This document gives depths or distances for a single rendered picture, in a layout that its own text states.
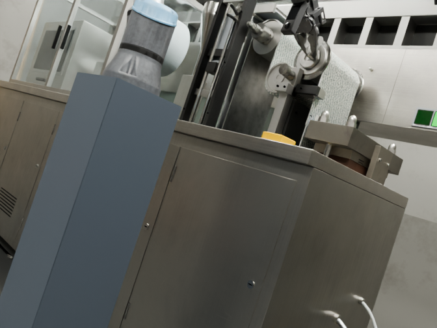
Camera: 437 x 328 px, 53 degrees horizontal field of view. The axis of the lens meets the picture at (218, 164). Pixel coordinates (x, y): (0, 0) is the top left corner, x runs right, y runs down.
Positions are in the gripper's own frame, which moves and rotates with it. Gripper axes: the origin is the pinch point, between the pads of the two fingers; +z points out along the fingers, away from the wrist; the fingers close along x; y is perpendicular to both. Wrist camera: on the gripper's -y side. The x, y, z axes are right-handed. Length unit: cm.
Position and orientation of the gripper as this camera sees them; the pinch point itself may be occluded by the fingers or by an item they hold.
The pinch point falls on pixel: (310, 55)
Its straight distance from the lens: 156.6
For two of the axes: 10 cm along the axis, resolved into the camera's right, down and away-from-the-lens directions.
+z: 3.1, 7.9, 5.3
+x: -6.7, -2.1, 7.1
